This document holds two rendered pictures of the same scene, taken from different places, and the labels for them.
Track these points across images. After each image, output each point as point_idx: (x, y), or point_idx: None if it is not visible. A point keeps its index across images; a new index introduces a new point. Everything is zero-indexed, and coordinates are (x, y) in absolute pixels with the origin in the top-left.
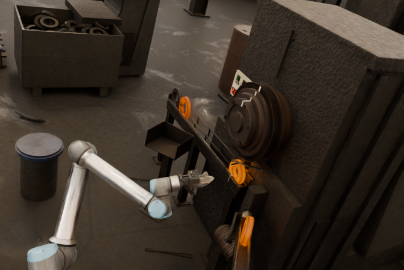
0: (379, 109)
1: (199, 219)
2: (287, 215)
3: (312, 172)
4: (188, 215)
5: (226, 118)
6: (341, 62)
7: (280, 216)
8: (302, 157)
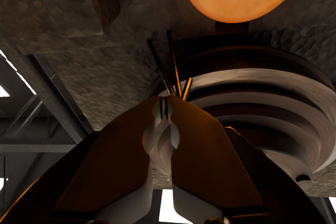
0: None
1: None
2: (6, 21)
3: (83, 101)
4: None
5: (296, 180)
6: (154, 181)
7: None
8: (114, 104)
